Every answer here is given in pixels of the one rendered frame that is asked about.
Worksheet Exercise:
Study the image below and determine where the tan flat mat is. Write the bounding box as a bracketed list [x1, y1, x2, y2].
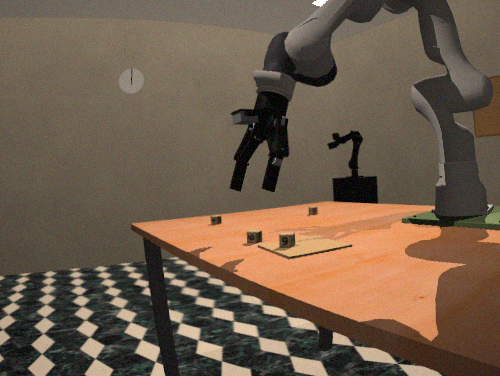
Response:
[258, 236, 353, 259]

